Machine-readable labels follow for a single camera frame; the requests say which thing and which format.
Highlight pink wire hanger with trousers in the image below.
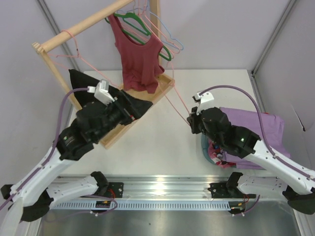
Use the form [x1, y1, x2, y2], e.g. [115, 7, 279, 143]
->
[155, 60, 191, 127]

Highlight purple trousers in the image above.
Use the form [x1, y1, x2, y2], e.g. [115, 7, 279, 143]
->
[220, 107, 290, 170]

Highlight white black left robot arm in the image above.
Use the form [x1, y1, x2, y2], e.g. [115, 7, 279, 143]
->
[0, 86, 153, 223]

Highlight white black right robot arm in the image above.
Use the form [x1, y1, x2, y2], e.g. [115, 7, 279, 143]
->
[187, 107, 315, 215]

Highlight green hanger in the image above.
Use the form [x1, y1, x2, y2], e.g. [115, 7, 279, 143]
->
[113, 12, 172, 61]

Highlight wooden clothes rack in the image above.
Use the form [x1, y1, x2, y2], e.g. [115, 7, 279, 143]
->
[31, 0, 176, 150]

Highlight maroon tank top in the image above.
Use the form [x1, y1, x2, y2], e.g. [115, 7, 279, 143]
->
[108, 15, 164, 94]

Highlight teal plastic basin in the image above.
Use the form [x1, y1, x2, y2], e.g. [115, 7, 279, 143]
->
[201, 134, 264, 171]

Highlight colourful clothes in basin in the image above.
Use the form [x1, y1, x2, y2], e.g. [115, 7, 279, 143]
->
[207, 140, 236, 169]

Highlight black garment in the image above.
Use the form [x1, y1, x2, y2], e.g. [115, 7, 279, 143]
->
[69, 69, 121, 115]

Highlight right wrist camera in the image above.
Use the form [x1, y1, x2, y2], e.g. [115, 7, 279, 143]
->
[192, 91, 215, 115]

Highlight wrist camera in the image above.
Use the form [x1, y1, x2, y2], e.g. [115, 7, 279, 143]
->
[87, 80, 115, 105]
[192, 91, 215, 115]

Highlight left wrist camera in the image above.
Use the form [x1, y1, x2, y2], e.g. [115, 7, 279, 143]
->
[87, 80, 115, 105]

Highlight pink wire hanger with black garment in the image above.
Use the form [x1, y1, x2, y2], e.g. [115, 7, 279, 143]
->
[48, 29, 124, 90]

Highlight aluminium rail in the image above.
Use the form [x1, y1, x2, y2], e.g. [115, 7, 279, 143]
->
[54, 174, 303, 204]

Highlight empty pink wire hanger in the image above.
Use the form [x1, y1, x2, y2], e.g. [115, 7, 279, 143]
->
[118, 0, 182, 59]

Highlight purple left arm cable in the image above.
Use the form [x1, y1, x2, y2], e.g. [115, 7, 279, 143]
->
[0, 87, 118, 222]

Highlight blue wire hanger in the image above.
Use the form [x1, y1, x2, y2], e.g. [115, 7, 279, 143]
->
[117, 0, 184, 55]

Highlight white slotted cable duct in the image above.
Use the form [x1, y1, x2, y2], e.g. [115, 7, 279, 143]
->
[54, 200, 231, 211]

